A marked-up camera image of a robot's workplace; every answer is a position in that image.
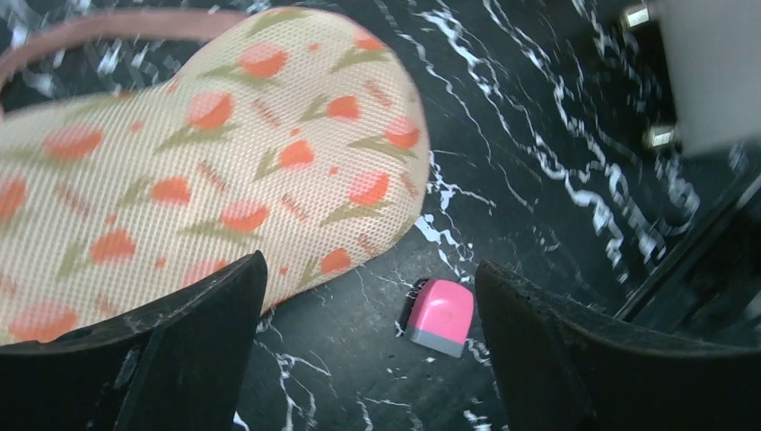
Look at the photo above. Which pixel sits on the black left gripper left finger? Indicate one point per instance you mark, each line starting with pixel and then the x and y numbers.
pixel 176 363

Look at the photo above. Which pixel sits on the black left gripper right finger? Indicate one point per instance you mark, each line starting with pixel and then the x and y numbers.
pixel 559 365

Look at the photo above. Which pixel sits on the floral mesh laundry bag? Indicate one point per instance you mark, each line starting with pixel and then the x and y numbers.
pixel 294 132

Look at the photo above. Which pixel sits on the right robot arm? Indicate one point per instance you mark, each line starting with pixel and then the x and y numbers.
pixel 708 288

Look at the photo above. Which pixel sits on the pink and grey stamp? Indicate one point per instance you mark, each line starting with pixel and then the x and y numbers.
pixel 441 316

